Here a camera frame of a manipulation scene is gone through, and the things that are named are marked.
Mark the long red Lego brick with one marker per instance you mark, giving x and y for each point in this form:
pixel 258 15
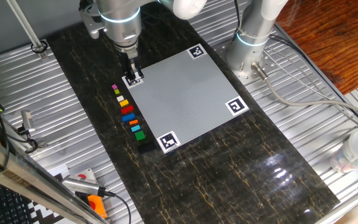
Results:
pixel 127 109

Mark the metal frame bar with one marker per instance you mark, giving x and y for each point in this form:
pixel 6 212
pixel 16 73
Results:
pixel 17 169

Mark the metal camera mount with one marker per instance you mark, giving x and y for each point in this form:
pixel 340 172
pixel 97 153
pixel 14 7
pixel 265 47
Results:
pixel 31 144

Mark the narrow orange Lego brick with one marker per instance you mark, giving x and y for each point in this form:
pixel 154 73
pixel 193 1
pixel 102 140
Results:
pixel 133 122

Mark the white box with red button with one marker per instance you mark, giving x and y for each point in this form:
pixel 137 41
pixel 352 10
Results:
pixel 85 174

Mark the small pink Lego brick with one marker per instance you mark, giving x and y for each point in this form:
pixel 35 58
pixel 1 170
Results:
pixel 114 86

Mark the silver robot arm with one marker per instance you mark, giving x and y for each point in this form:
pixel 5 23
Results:
pixel 120 18

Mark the black keyboard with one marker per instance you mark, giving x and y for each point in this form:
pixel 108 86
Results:
pixel 2 205

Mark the yellow Lego brick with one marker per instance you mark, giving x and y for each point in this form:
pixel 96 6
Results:
pixel 124 103

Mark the long blue Lego brick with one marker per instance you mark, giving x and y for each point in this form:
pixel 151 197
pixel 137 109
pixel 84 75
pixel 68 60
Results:
pixel 128 117

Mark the small lime Lego brick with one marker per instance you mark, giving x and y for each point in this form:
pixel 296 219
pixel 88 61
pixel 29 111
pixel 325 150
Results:
pixel 117 91

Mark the silver depth camera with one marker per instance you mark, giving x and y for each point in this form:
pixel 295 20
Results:
pixel 27 121
pixel 82 185

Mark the black white marker tag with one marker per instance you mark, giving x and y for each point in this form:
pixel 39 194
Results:
pixel 196 51
pixel 168 141
pixel 125 81
pixel 236 105

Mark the grey Lego baseplate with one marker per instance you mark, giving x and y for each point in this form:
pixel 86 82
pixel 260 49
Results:
pixel 182 93

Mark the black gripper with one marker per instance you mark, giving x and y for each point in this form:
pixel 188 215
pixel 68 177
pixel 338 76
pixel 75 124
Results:
pixel 129 60

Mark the light blue Lego brick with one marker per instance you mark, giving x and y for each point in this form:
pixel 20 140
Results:
pixel 135 128

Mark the orange emergency stop box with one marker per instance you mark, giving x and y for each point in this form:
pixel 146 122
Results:
pixel 98 205

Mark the white Lego brick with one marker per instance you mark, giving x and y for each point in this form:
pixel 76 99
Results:
pixel 120 98

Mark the square green Lego plate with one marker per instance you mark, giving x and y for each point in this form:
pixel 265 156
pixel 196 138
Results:
pixel 140 135

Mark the large black white marker board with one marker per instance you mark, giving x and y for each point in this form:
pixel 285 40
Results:
pixel 47 216

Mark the black Lego plate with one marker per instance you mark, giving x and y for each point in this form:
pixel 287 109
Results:
pixel 146 147

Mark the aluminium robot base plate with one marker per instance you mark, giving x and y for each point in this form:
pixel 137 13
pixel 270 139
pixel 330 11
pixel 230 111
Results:
pixel 249 78

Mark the metal pole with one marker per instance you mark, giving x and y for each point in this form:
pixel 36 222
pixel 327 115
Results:
pixel 25 23

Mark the black marble pattern mat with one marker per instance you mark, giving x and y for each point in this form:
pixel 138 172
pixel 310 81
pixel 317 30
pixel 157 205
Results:
pixel 213 186

